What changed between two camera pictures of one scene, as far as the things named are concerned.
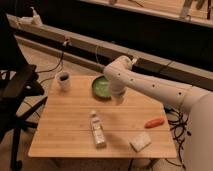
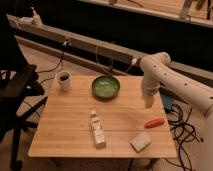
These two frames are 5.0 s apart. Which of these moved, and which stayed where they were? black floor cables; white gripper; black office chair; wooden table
Moved: white gripper
Stayed: black floor cables; wooden table; black office chair
